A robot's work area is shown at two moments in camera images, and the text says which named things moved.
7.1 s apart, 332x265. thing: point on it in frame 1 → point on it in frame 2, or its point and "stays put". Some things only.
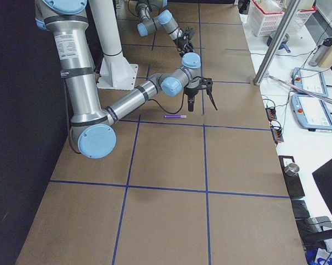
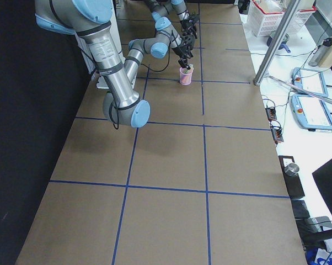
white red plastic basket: x=266 y=16 stays put
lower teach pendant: x=311 y=112 stays put
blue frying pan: x=283 y=43 stays put
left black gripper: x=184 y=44 → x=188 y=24
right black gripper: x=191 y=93 → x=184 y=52
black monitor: x=328 y=179 stays put
